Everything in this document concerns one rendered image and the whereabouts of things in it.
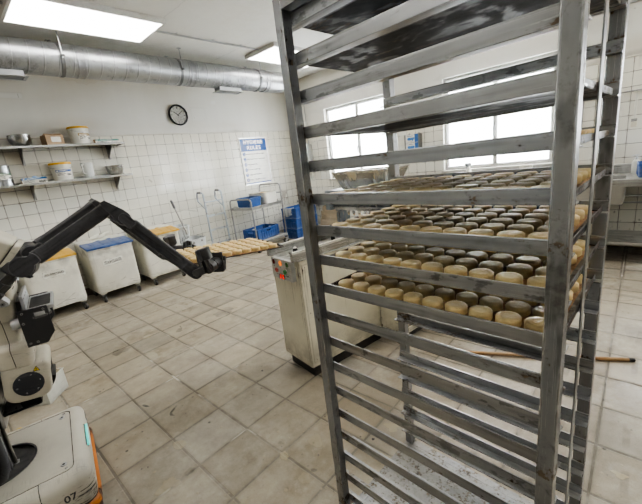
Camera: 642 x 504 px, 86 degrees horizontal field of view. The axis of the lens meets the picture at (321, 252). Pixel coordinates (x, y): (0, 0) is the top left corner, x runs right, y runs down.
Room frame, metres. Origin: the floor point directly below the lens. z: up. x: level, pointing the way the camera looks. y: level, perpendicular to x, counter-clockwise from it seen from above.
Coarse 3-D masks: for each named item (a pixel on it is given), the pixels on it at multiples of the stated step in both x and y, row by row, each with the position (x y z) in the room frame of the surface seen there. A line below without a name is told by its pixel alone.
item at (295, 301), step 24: (288, 288) 2.18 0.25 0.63; (288, 312) 2.22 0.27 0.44; (312, 312) 2.08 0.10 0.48; (336, 312) 2.20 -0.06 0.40; (360, 312) 2.34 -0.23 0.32; (288, 336) 2.26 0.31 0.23; (312, 336) 2.07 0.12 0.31; (336, 336) 2.19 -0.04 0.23; (360, 336) 2.32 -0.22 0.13; (312, 360) 2.06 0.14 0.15; (336, 360) 2.21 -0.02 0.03
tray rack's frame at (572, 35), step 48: (288, 0) 0.95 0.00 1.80; (576, 0) 0.53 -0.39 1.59; (576, 48) 0.53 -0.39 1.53; (624, 48) 0.85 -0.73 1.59; (576, 96) 0.53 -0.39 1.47; (576, 144) 0.53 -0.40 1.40; (576, 384) 0.70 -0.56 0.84; (576, 432) 0.85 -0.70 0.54; (432, 480) 1.09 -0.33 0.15; (480, 480) 1.06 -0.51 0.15; (576, 480) 0.85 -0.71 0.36
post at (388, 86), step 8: (392, 80) 1.29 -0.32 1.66; (384, 88) 1.29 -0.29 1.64; (392, 88) 1.29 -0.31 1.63; (384, 96) 1.30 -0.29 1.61; (392, 136) 1.28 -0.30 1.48; (392, 144) 1.28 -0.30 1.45; (392, 168) 1.29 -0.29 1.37; (392, 176) 1.29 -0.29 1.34; (400, 328) 1.29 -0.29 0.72; (400, 344) 1.30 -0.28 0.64; (408, 352) 1.29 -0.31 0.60; (408, 384) 1.28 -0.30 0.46; (408, 440) 1.29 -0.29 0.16
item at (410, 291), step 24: (360, 288) 0.93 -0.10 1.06; (384, 288) 0.90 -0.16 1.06; (408, 288) 0.89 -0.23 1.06; (432, 288) 0.86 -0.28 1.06; (456, 288) 0.85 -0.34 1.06; (576, 288) 0.77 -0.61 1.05; (456, 312) 0.73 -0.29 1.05; (480, 312) 0.69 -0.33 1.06; (504, 312) 0.68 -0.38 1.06; (528, 312) 0.69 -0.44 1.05
